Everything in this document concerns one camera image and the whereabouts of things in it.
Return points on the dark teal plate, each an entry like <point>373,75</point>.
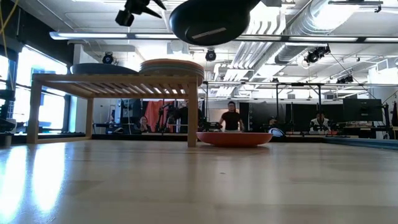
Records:
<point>211,21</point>

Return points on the blue plate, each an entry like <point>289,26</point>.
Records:
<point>102,69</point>

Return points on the orange plate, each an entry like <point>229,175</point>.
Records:
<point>233,139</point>

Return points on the background black robot arm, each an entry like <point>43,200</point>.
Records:
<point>210,126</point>
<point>164,118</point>

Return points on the wooden slatted shelf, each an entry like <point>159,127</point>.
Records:
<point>124,78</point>

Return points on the orange cloth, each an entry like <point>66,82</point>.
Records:
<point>154,115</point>

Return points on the person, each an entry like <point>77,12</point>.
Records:
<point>319,123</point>
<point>231,119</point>
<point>273,122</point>
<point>183,116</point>
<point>144,124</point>

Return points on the large bright window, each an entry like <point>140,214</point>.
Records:
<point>53,112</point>

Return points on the black equipment rack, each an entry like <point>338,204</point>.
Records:
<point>6,124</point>

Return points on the black computer monitor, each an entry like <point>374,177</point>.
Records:
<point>362,109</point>

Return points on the black stand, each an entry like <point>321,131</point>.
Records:
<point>395,115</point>

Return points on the overhead frame light bar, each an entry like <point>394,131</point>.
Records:
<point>93,35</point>

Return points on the dark table edge rail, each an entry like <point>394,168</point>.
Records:
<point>373,144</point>
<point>140,137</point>

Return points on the silver ventilation duct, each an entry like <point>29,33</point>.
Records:
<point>314,18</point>

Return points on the black pipe frame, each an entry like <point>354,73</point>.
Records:
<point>298,84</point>

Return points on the black ceiling camera cluster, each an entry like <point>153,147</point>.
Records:
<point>315,55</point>

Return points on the black ceiling rail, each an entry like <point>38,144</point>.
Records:
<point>354,2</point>

